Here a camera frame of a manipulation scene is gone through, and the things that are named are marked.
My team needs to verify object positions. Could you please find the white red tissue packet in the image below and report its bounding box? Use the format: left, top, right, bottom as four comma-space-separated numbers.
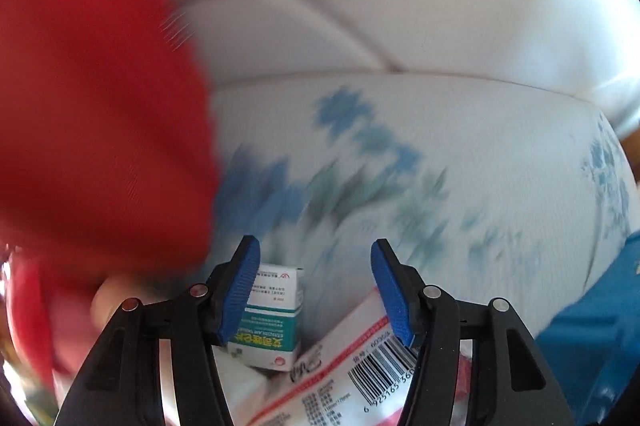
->
247, 286, 476, 426

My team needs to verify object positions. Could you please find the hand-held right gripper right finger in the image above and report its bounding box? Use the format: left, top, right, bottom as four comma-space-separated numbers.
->
370, 238, 573, 426

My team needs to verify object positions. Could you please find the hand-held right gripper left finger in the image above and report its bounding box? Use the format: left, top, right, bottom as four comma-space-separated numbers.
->
59, 235, 262, 426

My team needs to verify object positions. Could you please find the blue plastic crate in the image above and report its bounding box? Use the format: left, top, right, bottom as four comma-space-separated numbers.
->
537, 231, 640, 426

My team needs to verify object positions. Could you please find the white padded headboard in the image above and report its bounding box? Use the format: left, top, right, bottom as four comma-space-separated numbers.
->
165, 0, 640, 137

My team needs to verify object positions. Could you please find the red bear suitcase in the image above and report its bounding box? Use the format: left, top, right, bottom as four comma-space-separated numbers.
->
0, 0, 224, 387

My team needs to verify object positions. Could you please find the teal white medicine box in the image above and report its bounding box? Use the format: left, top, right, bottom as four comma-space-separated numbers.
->
227, 263, 306, 374

